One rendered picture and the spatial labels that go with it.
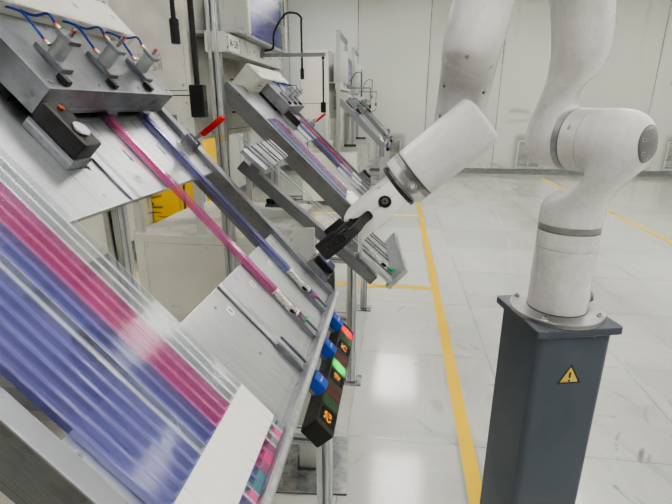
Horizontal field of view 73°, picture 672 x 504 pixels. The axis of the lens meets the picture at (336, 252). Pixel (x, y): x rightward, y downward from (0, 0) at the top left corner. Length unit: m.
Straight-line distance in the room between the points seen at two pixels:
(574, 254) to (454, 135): 0.41
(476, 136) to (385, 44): 7.72
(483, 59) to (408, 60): 7.64
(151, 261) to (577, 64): 1.70
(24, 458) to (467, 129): 0.63
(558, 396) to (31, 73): 1.09
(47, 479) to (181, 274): 1.63
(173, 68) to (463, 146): 1.38
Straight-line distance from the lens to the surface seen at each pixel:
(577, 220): 0.99
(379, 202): 0.72
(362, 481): 1.60
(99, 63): 0.87
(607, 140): 0.94
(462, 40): 0.73
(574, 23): 0.94
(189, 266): 2.01
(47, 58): 0.79
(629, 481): 1.85
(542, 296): 1.04
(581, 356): 1.09
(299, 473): 1.61
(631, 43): 9.13
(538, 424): 1.14
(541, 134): 1.00
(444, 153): 0.70
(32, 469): 0.46
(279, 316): 0.80
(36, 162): 0.69
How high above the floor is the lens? 1.12
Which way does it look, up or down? 18 degrees down
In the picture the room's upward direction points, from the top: straight up
